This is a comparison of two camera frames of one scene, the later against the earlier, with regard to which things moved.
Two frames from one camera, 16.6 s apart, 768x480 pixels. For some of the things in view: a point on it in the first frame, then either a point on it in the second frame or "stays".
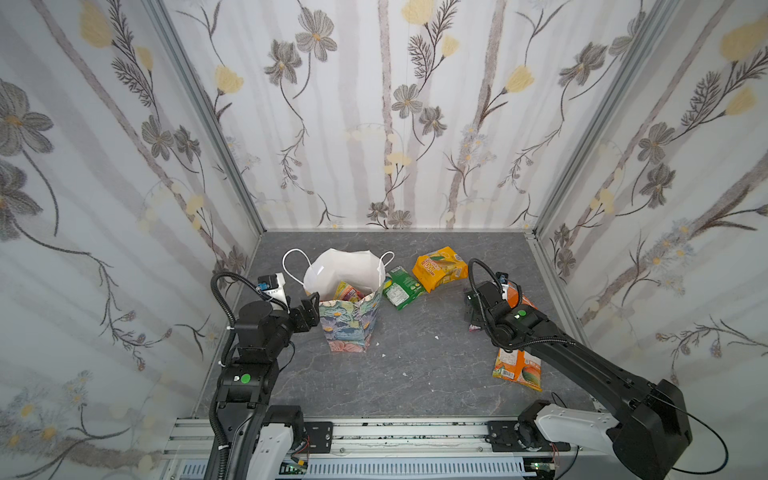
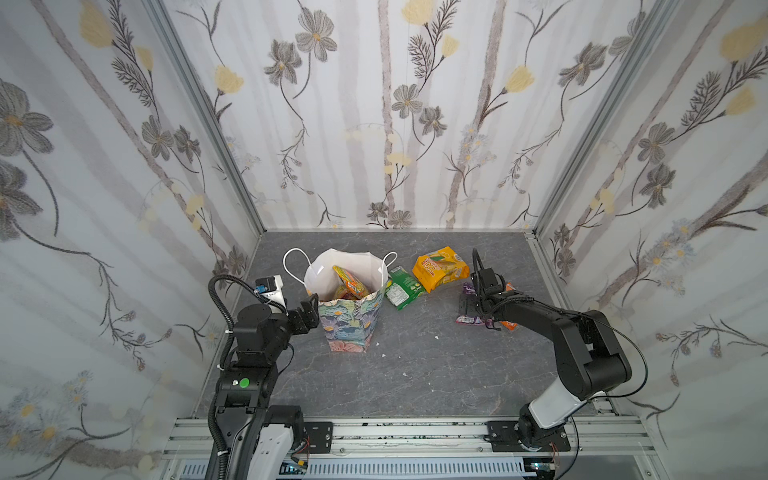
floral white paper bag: x=349 y=284 stays
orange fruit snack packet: x=520 y=366 → x=351 y=283
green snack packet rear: x=402 y=288 stays
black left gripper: x=306 y=312 stays
